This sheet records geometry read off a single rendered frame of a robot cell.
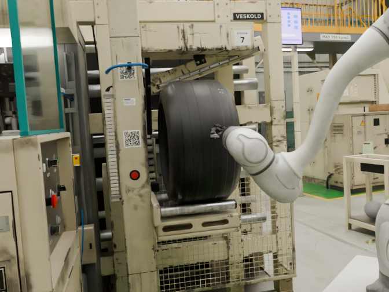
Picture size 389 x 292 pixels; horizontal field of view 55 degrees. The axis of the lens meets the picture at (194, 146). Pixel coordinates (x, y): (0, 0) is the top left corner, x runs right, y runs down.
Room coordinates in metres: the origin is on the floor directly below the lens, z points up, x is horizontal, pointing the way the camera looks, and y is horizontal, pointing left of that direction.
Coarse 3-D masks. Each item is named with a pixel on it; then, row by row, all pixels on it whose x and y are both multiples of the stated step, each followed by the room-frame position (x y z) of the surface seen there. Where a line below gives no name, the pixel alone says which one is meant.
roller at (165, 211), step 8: (216, 200) 1.63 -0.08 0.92; (224, 200) 1.63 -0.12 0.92; (232, 200) 1.63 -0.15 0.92; (160, 208) 1.57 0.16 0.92; (168, 208) 1.57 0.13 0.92; (176, 208) 1.57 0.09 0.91; (184, 208) 1.58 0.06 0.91; (192, 208) 1.58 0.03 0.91; (200, 208) 1.59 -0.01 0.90; (208, 208) 1.60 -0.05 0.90; (216, 208) 1.60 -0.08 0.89; (224, 208) 1.61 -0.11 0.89; (232, 208) 1.62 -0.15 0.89; (160, 216) 1.57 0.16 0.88
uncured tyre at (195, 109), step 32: (160, 96) 1.73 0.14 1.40; (192, 96) 1.54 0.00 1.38; (224, 96) 1.57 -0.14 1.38; (160, 128) 1.91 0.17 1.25; (192, 128) 1.47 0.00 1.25; (160, 160) 1.90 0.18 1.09; (192, 160) 1.46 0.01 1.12; (224, 160) 1.49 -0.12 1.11; (192, 192) 1.53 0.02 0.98; (224, 192) 1.58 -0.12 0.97
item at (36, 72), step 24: (24, 0) 0.96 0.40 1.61; (48, 0) 1.32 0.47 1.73; (24, 24) 0.93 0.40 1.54; (48, 24) 1.27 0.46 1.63; (24, 48) 0.91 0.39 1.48; (48, 48) 1.24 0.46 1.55; (24, 72) 0.89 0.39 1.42; (48, 72) 1.20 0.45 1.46; (24, 96) 0.85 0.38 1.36; (48, 96) 1.16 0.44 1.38; (24, 120) 0.85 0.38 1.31; (48, 120) 1.13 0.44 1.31
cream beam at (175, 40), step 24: (144, 24) 1.89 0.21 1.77; (168, 24) 1.92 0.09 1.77; (192, 24) 1.94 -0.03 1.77; (216, 24) 1.96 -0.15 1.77; (240, 24) 1.99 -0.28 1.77; (144, 48) 1.89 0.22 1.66; (168, 48) 1.91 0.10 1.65; (192, 48) 1.94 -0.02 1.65; (216, 48) 1.96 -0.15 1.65; (240, 48) 1.99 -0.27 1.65
